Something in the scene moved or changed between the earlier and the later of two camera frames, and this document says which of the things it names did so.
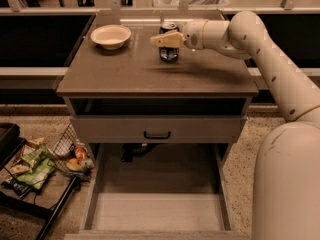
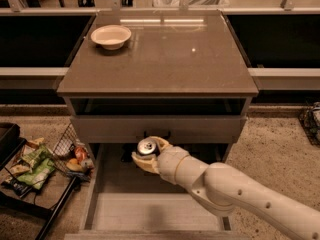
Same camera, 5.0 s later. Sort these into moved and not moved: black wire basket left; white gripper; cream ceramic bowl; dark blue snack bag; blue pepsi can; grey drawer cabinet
Moved: blue pepsi can; white gripper
Not moved: black wire basket left; dark blue snack bag; grey drawer cabinet; cream ceramic bowl
